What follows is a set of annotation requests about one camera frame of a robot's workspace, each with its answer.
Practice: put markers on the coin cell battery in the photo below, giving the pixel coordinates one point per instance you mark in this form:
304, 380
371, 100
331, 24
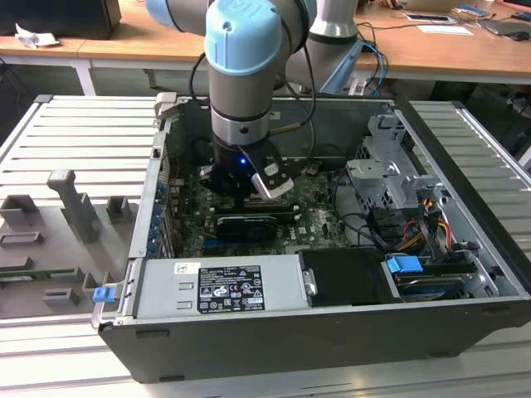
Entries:
312, 169

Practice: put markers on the tablet with white frame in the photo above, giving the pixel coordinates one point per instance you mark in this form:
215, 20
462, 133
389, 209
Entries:
429, 17

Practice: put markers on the grey power supply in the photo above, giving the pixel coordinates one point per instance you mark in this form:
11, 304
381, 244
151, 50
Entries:
166, 290

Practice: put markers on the green motherboard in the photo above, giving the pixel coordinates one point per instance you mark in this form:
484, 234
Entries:
319, 219

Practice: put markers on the short wooden desk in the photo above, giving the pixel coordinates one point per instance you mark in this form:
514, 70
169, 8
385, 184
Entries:
41, 51

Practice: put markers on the blue expansion slot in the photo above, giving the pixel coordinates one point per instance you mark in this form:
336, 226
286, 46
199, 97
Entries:
215, 244

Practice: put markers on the white paper sheet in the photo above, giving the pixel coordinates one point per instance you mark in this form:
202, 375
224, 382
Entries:
444, 30

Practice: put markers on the grey parts rack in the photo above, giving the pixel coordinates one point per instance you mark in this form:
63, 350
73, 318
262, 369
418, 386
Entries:
54, 248

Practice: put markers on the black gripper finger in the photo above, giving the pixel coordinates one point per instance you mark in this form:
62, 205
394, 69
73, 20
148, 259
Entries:
242, 203

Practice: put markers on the black graphics card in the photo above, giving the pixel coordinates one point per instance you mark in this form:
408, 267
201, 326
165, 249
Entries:
245, 228

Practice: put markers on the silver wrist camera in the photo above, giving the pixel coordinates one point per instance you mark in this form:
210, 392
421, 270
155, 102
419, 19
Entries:
270, 190

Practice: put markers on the hard disk in blue carrier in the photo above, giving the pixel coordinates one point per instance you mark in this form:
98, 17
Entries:
402, 264

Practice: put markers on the black open PC case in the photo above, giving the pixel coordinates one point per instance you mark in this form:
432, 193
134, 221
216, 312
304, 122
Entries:
290, 344

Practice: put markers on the black plastic shroud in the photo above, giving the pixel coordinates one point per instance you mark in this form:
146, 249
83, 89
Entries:
348, 275

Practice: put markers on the metal disk bay cage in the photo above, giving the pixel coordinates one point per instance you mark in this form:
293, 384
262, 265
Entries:
373, 174

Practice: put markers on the RAM stick with white clips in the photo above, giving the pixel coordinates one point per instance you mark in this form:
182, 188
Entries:
286, 207

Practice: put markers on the grey laptop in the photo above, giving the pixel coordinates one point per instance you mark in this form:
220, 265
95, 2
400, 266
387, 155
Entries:
504, 27

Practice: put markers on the green RAM stick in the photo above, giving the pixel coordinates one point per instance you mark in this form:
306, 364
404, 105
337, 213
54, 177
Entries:
37, 274

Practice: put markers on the blue case latch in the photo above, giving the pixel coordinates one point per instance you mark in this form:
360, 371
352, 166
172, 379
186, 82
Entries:
103, 294

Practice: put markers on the crumpled white paper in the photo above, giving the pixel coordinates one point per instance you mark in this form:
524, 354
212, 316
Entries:
35, 38

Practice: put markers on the long wooden desk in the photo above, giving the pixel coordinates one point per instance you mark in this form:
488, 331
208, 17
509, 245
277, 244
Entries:
124, 45

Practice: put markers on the black computer mouse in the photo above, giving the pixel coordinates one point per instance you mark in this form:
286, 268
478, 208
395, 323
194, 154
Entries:
519, 36

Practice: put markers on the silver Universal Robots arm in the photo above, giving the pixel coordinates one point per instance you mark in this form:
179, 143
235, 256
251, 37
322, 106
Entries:
240, 91

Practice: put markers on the black box on desk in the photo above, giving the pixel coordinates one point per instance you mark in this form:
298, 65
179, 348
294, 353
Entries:
54, 16

